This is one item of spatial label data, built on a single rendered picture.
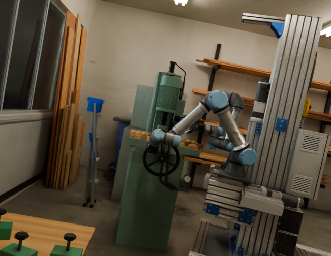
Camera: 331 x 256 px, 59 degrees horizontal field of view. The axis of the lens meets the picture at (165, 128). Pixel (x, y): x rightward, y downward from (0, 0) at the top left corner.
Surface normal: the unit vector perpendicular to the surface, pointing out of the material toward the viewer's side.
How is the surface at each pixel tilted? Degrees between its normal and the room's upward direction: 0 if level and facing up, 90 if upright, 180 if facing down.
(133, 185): 90
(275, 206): 90
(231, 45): 90
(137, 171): 90
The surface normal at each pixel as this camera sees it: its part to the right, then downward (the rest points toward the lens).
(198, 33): 0.04, 0.07
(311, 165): -0.22, 0.01
